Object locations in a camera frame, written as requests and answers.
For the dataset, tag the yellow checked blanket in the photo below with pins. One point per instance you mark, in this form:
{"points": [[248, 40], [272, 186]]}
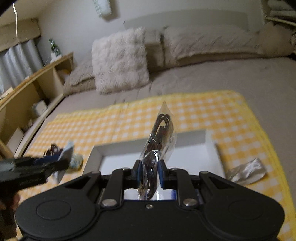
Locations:
{"points": [[92, 125]]}

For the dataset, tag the grey curtain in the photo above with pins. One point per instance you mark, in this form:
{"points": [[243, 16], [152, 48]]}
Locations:
{"points": [[20, 62]]}

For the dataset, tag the white shallow cardboard box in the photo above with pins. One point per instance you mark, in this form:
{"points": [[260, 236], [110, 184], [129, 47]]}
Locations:
{"points": [[115, 160]]}

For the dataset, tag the crumpled clear plastic wrapper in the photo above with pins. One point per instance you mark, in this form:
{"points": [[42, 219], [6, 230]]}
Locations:
{"points": [[246, 171]]}

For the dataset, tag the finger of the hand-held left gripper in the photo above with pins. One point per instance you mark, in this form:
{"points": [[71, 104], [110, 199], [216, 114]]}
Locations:
{"points": [[49, 159], [57, 167]]}

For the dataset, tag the white wall shelf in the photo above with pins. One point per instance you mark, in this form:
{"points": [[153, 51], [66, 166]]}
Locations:
{"points": [[281, 19]]}

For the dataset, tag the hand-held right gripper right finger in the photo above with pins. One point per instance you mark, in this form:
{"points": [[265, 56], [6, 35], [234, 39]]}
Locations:
{"points": [[161, 173]]}

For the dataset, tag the fluffy white cushion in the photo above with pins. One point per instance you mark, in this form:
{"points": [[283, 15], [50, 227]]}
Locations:
{"points": [[120, 62]]}

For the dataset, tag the green glass bottle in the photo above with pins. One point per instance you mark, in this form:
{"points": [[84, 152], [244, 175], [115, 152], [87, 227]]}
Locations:
{"points": [[54, 47]]}

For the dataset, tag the white face mask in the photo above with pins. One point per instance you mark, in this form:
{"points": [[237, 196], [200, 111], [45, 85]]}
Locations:
{"points": [[67, 151]]}

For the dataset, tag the white paper bag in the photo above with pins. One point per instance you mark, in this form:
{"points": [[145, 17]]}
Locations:
{"points": [[102, 8]]}

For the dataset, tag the printed beige curtain valance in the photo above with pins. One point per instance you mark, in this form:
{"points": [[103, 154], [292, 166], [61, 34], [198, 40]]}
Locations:
{"points": [[18, 32]]}

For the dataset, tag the beige pillow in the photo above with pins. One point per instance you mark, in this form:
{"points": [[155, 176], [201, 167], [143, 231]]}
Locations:
{"points": [[208, 44], [79, 76]]}

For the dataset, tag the person's left hand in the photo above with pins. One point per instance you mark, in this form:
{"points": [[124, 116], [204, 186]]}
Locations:
{"points": [[16, 200]]}

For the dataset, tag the white headboard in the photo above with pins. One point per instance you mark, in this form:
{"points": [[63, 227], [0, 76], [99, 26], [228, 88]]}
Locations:
{"points": [[185, 19]]}

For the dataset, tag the folded white blankets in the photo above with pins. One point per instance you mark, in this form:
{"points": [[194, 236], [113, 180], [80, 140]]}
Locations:
{"points": [[282, 8]]}

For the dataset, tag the white tissue box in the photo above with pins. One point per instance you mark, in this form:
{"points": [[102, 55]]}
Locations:
{"points": [[39, 109]]}

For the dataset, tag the wooden bedside shelf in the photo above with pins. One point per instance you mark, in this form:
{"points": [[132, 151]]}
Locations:
{"points": [[34, 76]]}

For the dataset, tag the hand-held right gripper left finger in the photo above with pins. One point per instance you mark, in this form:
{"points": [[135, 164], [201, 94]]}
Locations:
{"points": [[138, 171]]}

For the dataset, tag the white flat box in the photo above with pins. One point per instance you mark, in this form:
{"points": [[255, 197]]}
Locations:
{"points": [[16, 138]]}

